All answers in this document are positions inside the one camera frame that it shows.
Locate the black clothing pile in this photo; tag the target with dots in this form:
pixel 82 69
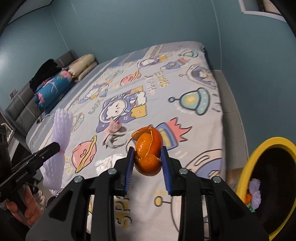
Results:
pixel 48 69

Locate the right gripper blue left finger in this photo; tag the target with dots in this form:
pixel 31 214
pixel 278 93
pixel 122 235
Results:
pixel 129 163

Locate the cartoon space print bedspread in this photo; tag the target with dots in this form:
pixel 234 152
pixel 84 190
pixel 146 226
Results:
pixel 169 87

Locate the yellow rimmed black trash bin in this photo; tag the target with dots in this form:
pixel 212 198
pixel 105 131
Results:
pixel 273 163

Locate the wall power socket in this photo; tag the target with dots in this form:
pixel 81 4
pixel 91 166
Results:
pixel 13 93

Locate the pink paper scrap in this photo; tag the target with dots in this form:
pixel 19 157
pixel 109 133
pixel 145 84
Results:
pixel 114 127

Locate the left hand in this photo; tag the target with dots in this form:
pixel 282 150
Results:
pixel 33 211

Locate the blue floral folded quilt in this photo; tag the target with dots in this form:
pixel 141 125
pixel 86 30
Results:
pixel 51 91

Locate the grey padded headboard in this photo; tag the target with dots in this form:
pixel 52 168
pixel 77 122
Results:
pixel 22 112

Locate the green snack wrapper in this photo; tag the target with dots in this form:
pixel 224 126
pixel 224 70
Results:
pixel 250 208

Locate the beige folded pillow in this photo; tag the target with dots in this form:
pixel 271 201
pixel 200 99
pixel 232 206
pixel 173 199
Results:
pixel 82 66

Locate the orange peel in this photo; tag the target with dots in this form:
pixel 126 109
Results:
pixel 148 144
pixel 248 198

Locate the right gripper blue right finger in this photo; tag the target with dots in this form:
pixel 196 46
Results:
pixel 166 168

